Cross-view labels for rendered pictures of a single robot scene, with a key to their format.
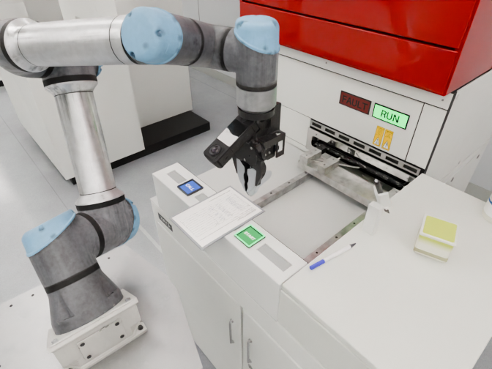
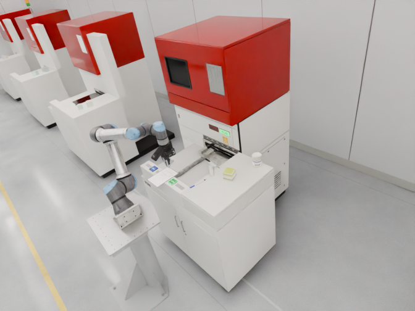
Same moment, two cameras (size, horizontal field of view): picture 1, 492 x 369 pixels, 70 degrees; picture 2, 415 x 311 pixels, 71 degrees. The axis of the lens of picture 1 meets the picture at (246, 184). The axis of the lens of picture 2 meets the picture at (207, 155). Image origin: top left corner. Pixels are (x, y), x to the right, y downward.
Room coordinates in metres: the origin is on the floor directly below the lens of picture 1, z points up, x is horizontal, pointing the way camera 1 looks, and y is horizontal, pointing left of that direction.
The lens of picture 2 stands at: (-1.07, -0.43, 2.34)
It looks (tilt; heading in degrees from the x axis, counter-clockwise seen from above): 35 degrees down; 4
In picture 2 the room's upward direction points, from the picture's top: 10 degrees counter-clockwise
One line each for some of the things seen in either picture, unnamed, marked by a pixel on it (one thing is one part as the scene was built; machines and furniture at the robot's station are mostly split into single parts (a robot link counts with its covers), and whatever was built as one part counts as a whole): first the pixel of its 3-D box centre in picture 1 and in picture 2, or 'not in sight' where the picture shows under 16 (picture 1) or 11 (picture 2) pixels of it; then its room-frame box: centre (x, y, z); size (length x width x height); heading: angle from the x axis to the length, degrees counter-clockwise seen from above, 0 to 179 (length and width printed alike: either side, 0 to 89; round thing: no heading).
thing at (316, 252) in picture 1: (344, 233); not in sight; (0.74, -0.30, 0.84); 0.50 x 0.02 x 0.03; 131
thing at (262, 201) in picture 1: (280, 191); (191, 166); (0.95, -0.12, 0.84); 0.50 x 0.02 x 0.03; 131
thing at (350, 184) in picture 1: (345, 181); (215, 158); (0.96, -0.34, 0.87); 0.36 x 0.08 x 0.03; 41
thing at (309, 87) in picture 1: (323, 110); (205, 131); (1.19, -0.28, 1.02); 0.82 x 0.03 x 0.40; 41
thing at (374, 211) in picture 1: (378, 207); (212, 166); (0.64, -0.32, 1.03); 0.06 x 0.04 x 0.13; 131
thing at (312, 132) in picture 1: (354, 160); (220, 149); (1.05, -0.39, 0.89); 0.44 x 0.02 x 0.10; 41
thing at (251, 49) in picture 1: (255, 53); (159, 130); (0.62, -0.02, 1.41); 0.09 x 0.08 x 0.11; 63
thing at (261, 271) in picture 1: (219, 230); (165, 182); (0.71, 0.07, 0.89); 0.55 x 0.09 x 0.14; 41
